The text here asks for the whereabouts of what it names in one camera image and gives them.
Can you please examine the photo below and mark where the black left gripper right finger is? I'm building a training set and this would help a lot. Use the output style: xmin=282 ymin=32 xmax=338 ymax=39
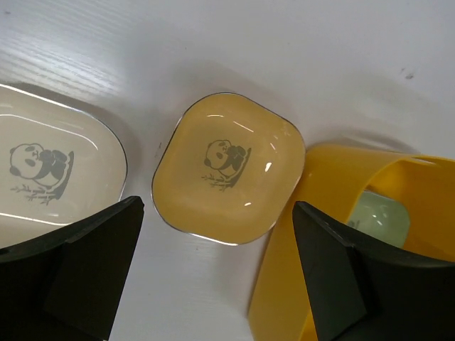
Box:
xmin=292 ymin=202 xmax=454 ymax=340

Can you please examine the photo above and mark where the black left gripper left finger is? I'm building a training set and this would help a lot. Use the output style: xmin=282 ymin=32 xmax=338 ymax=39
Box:
xmin=1 ymin=196 xmax=144 ymax=340

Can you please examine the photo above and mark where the green panda plate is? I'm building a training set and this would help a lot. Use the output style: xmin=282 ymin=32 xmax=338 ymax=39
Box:
xmin=347 ymin=191 xmax=410 ymax=249

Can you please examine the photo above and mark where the cream panda plate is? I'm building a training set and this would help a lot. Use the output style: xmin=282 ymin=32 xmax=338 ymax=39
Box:
xmin=1 ymin=85 xmax=128 ymax=246

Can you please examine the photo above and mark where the yellow panda plate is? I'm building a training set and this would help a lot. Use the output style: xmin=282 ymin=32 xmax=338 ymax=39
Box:
xmin=151 ymin=92 xmax=306 ymax=246

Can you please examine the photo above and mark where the yellow plastic bin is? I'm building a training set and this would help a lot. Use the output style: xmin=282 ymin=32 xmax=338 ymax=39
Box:
xmin=248 ymin=144 xmax=454 ymax=340

